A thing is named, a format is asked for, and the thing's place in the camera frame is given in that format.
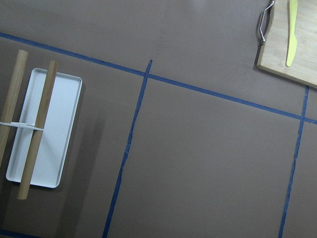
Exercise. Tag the white towel rack tray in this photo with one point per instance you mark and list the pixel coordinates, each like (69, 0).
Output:
(57, 130)

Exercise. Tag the bamboo cutting board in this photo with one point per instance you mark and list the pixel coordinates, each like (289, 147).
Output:
(288, 36)

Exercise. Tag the outer wooden rack rod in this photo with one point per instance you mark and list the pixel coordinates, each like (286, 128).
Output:
(11, 98)

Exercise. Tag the wooden rack rod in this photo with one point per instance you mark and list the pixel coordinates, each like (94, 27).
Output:
(38, 132)
(11, 98)

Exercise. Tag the inner wooden rack rod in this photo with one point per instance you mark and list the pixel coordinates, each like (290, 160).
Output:
(38, 132)

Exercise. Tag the yellow plastic knife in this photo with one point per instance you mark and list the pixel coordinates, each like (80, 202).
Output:
(292, 40)

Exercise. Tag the white rack bracket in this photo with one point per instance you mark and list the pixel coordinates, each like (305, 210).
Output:
(22, 125)

